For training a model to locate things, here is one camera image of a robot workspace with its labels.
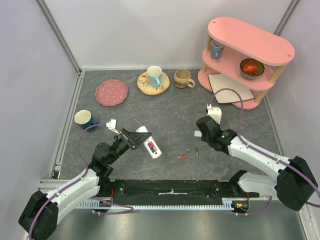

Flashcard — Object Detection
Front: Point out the white slotted cable duct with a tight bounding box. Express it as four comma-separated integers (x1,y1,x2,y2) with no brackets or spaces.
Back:
76,199,250,212

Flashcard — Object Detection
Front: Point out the beige floral saucer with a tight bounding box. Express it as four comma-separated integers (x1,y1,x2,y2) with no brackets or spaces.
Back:
136,70,171,96

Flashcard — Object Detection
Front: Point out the white square mat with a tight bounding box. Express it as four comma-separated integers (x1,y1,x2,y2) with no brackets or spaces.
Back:
208,74,254,104

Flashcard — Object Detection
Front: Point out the aluminium frame post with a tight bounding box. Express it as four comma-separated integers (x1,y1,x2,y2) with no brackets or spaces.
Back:
273,0,301,36
34,0,83,75

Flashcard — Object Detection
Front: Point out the white battery cover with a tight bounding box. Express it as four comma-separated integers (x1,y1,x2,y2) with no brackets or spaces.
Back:
194,130,202,137

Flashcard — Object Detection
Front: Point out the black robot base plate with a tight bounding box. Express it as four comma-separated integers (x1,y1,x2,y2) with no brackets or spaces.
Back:
97,179,260,206

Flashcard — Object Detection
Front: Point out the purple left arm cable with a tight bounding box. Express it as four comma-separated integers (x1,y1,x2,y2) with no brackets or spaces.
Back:
28,122,135,240

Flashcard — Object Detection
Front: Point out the light blue mug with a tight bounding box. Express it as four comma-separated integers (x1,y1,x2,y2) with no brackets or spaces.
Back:
147,66,163,88

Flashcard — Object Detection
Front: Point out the pink three-tier shelf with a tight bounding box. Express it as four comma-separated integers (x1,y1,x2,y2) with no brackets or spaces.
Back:
197,16,295,110

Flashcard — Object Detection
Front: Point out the red cup in bowl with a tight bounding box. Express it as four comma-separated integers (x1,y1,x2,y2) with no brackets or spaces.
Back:
242,60,258,75

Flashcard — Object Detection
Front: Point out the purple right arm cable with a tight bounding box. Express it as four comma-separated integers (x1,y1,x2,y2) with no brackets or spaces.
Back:
206,87,320,217

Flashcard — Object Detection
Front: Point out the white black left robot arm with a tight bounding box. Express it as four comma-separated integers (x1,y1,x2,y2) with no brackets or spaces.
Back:
18,129,152,240

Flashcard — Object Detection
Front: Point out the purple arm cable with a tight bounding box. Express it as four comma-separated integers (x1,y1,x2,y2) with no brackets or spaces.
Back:
28,122,135,240
206,87,320,217

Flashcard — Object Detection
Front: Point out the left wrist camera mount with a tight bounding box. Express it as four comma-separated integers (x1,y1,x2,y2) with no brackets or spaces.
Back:
106,118,120,135

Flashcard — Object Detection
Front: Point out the pink dotted plate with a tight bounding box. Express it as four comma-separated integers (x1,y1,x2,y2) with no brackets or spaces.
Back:
95,79,129,107

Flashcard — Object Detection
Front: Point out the green battery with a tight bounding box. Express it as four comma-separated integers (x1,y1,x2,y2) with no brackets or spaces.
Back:
195,147,199,157

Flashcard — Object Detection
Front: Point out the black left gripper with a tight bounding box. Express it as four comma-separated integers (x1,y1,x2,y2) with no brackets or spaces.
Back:
107,127,152,165

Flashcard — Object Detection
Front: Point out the beige ceramic mug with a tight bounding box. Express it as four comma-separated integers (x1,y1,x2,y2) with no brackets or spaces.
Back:
173,69,196,89

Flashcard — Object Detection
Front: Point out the dark blue mug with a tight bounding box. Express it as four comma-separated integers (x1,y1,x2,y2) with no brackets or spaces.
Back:
74,109,98,130

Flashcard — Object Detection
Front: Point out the left aluminium frame post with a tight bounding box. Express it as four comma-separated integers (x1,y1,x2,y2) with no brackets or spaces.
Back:
34,0,83,75

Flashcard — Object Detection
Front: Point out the patterned dark bowl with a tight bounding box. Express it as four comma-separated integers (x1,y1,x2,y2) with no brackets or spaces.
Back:
239,58,265,80

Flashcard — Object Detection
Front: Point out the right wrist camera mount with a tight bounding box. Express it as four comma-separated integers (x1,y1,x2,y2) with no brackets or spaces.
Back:
206,103,222,125

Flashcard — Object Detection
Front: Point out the grey blue shelf mug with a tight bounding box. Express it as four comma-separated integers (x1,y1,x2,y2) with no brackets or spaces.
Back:
210,39,225,59

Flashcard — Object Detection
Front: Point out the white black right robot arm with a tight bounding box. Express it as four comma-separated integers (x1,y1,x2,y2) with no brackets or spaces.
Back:
196,115,319,212

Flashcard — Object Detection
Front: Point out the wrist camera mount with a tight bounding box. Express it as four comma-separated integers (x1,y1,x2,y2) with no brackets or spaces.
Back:
106,118,120,135
206,103,222,125

